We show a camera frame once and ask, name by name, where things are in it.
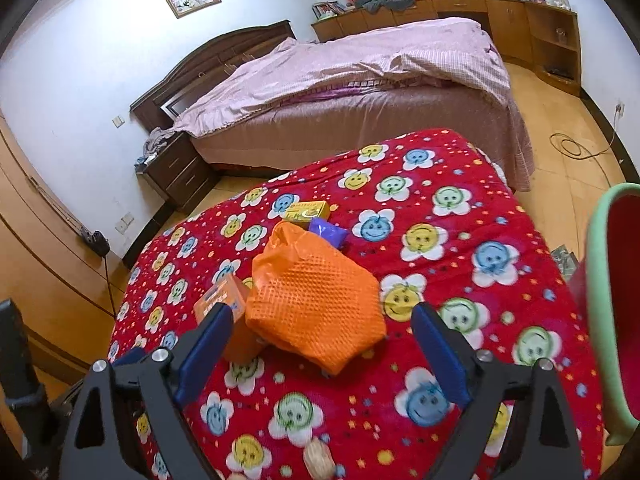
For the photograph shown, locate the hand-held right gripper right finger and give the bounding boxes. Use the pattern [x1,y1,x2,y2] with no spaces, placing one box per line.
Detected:
[411,302,586,480]

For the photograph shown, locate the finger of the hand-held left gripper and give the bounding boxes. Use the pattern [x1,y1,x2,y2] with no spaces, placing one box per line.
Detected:
[117,346,154,367]

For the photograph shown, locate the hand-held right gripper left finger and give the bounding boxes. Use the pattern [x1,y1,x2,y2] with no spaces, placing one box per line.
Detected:
[59,302,236,480]

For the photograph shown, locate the orange cardboard box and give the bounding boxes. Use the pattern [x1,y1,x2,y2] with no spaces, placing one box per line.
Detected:
[193,273,268,365]

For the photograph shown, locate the orange mesh bag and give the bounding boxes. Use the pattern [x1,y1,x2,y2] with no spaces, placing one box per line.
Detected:
[245,221,387,375]

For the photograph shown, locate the green plastic bin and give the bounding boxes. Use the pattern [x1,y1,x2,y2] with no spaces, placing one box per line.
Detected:
[567,182,640,449]

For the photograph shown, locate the red flower printed blanket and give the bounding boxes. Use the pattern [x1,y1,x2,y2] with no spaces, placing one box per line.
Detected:
[107,129,608,480]

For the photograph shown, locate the black power adapter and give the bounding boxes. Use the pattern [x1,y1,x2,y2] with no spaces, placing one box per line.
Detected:
[75,227,111,256]

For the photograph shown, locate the light wooden wardrobe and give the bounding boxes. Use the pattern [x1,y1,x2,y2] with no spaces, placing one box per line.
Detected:
[0,115,131,401]

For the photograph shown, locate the walnut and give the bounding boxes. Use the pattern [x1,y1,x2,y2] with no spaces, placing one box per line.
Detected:
[303,437,337,480]

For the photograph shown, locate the grey patterned packet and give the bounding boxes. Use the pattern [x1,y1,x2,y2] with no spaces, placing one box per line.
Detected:
[552,245,581,279]

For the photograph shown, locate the purple packet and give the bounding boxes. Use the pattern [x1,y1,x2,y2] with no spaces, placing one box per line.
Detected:
[308,217,349,250]

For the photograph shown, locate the yellow small box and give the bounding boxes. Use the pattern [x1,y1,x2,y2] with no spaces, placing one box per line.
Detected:
[282,201,332,225]

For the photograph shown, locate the dark wooden nightstand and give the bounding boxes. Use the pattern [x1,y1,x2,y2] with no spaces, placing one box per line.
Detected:
[134,132,218,214]

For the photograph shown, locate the crumpled clothes on nightstand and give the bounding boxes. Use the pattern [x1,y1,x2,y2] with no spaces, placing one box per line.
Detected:
[137,127,174,161]

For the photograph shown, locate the dark wooden bed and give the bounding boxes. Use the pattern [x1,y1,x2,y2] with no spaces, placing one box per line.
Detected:
[129,16,536,193]

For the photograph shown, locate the pink quilt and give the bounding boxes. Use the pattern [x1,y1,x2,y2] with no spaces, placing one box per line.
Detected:
[170,16,513,138]

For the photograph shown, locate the long wooden cabinet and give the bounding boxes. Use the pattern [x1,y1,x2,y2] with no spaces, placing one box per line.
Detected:
[311,0,534,64]

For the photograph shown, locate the wooden corner shelf unit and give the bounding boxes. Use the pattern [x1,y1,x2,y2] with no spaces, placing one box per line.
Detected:
[525,0,584,97]

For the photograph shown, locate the grey clothes pile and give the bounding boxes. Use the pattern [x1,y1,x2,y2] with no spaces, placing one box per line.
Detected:
[360,0,416,15]

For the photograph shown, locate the row of books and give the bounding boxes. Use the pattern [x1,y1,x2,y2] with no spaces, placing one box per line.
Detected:
[312,1,351,21]

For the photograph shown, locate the black power cable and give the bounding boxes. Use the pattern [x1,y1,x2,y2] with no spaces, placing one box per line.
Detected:
[102,252,120,319]

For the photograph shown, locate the thin floor cable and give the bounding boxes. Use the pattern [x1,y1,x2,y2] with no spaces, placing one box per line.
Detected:
[549,109,622,159]

